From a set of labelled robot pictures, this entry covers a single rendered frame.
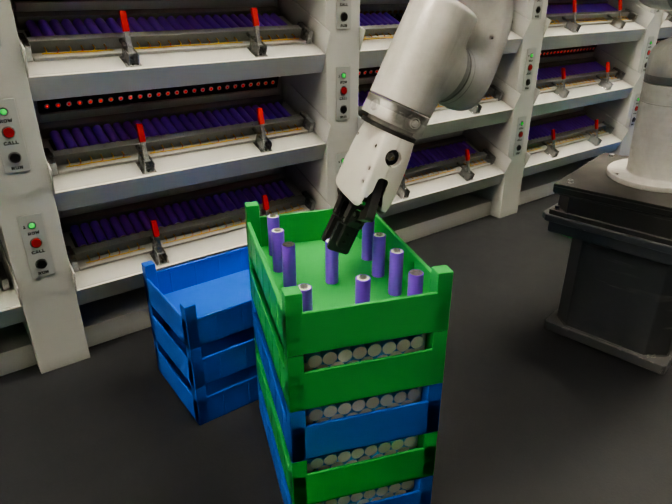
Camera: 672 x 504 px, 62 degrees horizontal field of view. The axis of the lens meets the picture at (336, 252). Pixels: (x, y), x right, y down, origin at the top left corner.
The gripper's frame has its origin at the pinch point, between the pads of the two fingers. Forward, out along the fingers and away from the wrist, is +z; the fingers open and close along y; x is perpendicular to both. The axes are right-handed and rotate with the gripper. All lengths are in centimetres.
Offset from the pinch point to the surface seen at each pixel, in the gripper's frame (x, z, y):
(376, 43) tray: -20, -29, 69
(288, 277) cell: 4.5, 7.8, -0.7
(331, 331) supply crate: 2.9, 6.9, -15.1
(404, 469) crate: -16.6, 24.4, -15.0
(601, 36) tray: -103, -65, 99
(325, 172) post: -18, 3, 61
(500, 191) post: -86, -7, 86
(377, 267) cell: -7.2, 2.7, -0.6
